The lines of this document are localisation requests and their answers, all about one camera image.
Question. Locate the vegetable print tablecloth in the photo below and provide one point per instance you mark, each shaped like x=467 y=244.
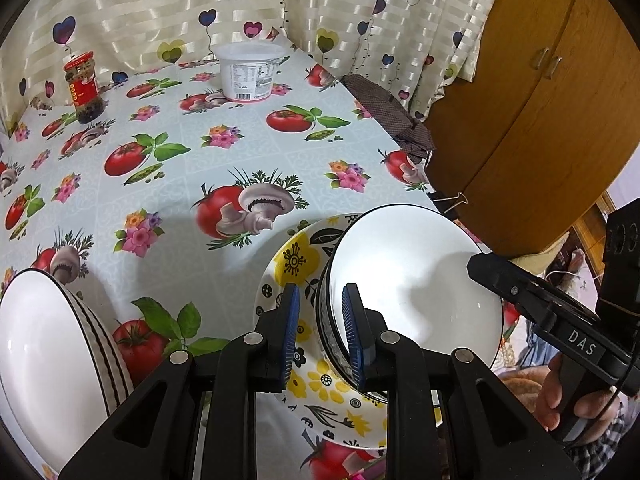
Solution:
x=165 y=220

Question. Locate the white ribbed bowl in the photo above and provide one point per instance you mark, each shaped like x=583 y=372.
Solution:
x=415 y=270
x=326 y=332

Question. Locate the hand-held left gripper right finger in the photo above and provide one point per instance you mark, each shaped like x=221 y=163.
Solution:
x=351 y=330

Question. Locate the red label sauce jar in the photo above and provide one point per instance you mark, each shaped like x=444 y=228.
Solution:
x=85 y=90

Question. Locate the brown dotted cloth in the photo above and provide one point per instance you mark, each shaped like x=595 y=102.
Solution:
x=390 y=115

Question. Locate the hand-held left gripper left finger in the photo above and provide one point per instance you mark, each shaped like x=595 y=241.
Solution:
x=290 y=335

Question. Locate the yellow black floral plate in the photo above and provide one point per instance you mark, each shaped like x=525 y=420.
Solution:
x=295 y=260

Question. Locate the wooden cabinet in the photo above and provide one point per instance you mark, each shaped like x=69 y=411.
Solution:
x=525 y=135

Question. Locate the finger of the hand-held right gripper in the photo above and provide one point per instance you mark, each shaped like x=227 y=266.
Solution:
x=565 y=297
x=500 y=275

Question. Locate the white plastic tub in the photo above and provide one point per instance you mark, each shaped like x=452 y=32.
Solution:
x=247 y=75

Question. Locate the white ribbed plate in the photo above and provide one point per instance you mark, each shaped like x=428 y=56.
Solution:
x=121 y=385
x=40 y=360
x=103 y=355

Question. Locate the person's right hand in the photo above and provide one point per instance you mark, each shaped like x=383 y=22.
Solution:
x=552 y=395

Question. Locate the binder clip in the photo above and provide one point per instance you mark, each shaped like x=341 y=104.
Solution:
x=457 y=199

